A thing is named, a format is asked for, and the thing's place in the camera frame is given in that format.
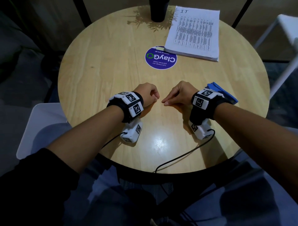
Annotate person's right hand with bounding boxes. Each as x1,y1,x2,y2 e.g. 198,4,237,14
161,81,200,107

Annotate person's left hand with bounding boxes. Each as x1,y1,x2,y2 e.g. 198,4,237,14
132,82,160,108

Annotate blue stapler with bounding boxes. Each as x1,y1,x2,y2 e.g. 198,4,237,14
207,81,239,105

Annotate stack of white printed papers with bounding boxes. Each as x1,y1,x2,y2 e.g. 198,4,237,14
164,6,220,63

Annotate person's right forearm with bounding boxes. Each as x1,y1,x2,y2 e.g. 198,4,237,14
213,102,298,187

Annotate person's left forearm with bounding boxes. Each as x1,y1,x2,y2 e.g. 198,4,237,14
46,106,125,174

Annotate person's grey trousers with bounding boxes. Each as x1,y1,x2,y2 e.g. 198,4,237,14
63,127,298,226

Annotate person's black sleeve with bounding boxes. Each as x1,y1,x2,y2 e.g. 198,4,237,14
0,148,80,226

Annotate black right wristband with markers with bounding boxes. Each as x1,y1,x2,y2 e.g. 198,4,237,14
189,87,230,124

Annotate round purple sticker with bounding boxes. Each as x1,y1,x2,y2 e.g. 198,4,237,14
145,46,178,70

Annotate small potted green plant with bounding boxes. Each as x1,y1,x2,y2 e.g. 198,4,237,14
149,0,170,23

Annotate white metal chair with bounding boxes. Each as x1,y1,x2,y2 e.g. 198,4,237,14
254,14,298,99

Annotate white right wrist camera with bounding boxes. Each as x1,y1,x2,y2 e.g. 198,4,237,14
188,120,211,140

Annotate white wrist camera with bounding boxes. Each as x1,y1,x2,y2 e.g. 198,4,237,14
120,118,143,144
188,120,211,140

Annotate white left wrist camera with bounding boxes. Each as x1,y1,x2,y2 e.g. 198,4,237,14
120,118,143,144

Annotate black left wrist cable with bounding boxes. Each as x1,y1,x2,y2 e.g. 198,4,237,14
102,132,129,148

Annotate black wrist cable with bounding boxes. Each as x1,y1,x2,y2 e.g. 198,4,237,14
102,132,129,148
155,129,216,174

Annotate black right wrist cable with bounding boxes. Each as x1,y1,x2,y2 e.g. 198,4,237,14
155,129,216,174

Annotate black partition frame post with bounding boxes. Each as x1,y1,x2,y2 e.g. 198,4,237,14
232,0,253,29
73,0,92,27

